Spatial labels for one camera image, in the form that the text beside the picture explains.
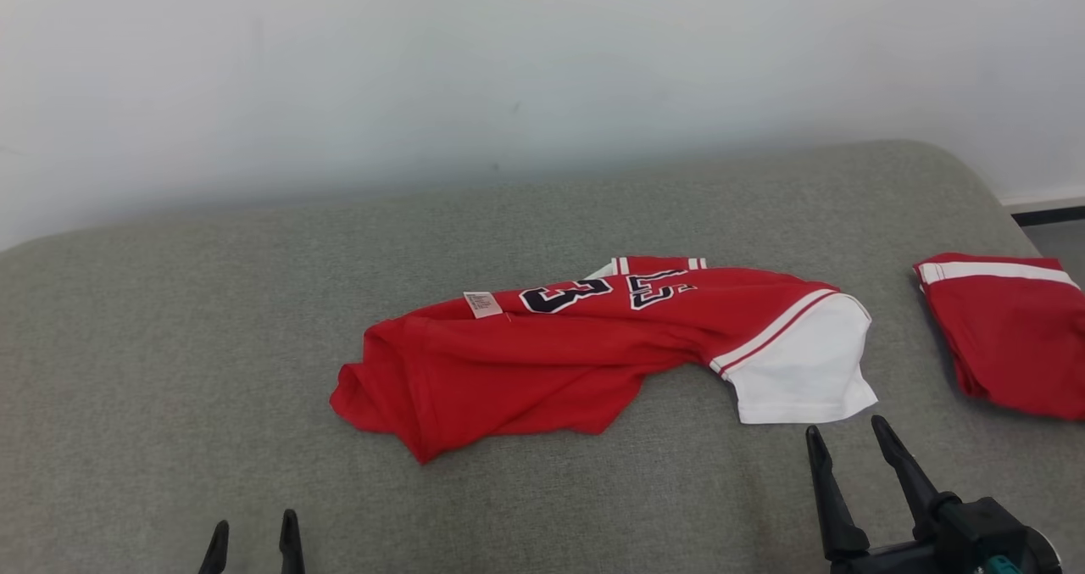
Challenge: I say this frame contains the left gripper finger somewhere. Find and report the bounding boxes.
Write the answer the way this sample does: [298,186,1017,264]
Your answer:
[279,509,306,574]
[198,521,231,574]

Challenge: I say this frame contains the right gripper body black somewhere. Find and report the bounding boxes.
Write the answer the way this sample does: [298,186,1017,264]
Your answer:
[826,540,988,574]

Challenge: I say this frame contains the red shorts white stripe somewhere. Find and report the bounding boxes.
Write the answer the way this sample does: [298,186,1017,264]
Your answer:
[913,253,1085,423]

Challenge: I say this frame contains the white wall baseboard black strip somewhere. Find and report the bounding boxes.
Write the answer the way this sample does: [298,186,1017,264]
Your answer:
[999,187,1085,226]

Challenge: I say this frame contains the red jersey white sleeves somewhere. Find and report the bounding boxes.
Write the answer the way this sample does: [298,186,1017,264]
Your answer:
[329,256,879,465]

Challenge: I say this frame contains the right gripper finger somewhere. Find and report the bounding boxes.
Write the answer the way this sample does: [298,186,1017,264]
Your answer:
[805,426,870,562]
[871,415,959,541]

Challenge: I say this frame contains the grey fabric sofa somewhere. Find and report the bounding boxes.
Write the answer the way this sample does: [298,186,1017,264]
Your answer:
[0,139,1085,574]

